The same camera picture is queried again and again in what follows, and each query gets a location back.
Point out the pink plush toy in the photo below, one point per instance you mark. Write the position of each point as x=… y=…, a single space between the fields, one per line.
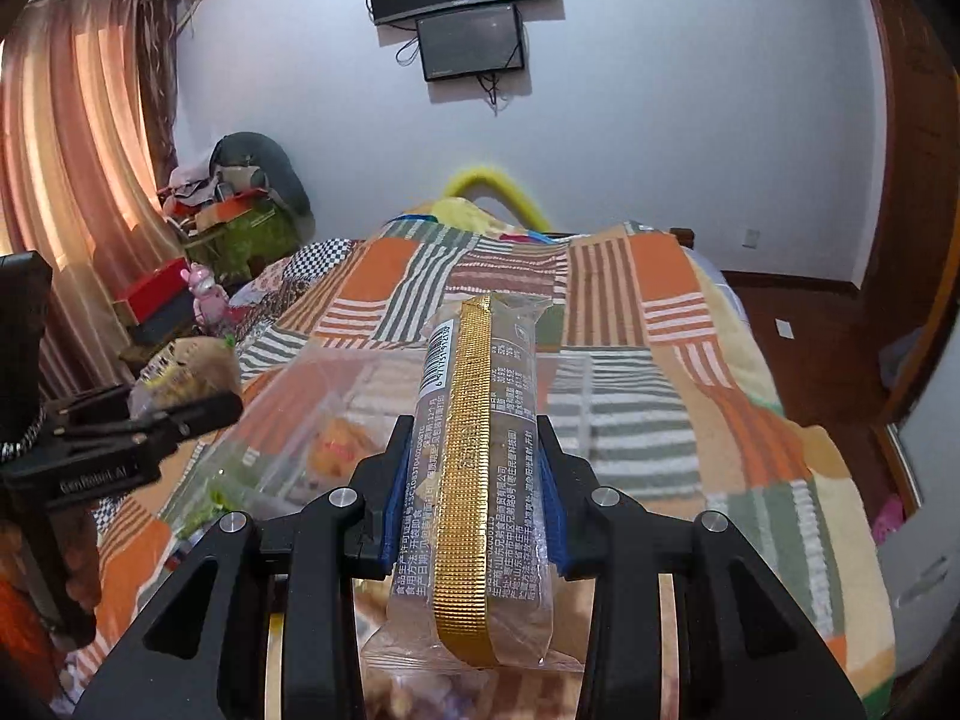
x=206 y=300

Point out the yellow pillow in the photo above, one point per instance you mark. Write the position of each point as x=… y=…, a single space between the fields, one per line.
x=465 y=214

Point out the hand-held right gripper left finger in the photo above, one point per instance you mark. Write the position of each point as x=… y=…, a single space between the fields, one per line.
x=390 y=514

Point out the clear plastic container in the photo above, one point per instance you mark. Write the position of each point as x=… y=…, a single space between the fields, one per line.
x=330 y=390

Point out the person's left forearm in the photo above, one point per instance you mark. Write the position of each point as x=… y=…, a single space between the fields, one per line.
x=22 y=615

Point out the small black wall monitor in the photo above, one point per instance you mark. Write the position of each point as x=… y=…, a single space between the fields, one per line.
x=471 y=41

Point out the striped patchwork blanket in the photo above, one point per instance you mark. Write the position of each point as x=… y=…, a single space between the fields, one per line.
x=660 y=405

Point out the white appliance with stickers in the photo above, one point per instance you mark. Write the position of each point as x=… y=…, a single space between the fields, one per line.
x=926 y=585

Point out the yellow foam tube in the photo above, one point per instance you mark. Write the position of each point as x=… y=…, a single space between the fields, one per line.
x=510 y=191

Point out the pink curtain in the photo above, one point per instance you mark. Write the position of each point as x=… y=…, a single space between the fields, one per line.
x=67 y=165

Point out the red box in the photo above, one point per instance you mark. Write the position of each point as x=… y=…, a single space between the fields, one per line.
x=150 y=289

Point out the grey plush cushion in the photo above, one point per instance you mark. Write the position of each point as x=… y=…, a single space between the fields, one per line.
x=281 y=172

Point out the gold striped biscuit packet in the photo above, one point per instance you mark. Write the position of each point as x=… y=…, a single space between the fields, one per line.
x=465 y=465

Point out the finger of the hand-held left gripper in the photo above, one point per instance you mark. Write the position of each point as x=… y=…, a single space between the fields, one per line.
x=90 y=406
x=202 y=412

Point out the white wall socket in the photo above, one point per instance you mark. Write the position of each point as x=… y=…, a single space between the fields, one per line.
x=750 y=238

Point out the yellow brown snack packet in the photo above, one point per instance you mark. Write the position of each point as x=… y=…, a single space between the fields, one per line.
x=191 y=371

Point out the brown wooden door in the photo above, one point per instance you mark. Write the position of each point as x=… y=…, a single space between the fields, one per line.
x=911 y=165

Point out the wooden bed post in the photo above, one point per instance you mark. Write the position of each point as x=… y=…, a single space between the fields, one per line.
x=684 y=237

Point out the checkered quilt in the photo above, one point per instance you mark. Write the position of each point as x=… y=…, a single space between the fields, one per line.
x=315 y=262

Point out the brown patterned curtain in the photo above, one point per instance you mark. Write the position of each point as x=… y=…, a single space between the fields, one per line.
x=161 y=75

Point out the pile of clothes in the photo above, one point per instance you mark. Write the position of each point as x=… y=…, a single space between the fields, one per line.
x=199 y=191

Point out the white paper scrap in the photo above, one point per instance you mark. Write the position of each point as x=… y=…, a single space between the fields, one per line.
x=784 y=328

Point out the green snack packet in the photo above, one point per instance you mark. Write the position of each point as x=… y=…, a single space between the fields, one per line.
x=214 y=506

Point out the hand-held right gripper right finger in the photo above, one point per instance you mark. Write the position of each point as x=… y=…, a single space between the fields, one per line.
x=556 y=529

